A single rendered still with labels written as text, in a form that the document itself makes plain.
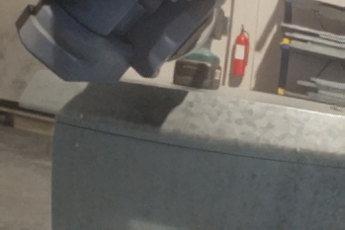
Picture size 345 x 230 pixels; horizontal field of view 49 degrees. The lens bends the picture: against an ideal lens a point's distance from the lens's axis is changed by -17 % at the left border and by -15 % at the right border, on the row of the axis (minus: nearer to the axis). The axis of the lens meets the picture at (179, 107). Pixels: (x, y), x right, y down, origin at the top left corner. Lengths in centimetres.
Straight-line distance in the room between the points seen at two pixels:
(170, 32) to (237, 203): 30
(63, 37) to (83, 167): 36
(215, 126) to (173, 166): 11
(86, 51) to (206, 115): 25
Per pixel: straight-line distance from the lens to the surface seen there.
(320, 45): 449
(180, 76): 79
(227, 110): 57
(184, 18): 46
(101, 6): 37
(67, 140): 70
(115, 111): 59
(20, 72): 364
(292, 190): 64
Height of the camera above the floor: 67
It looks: 4 degrees down
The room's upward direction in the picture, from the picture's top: 8 degrees clockwise
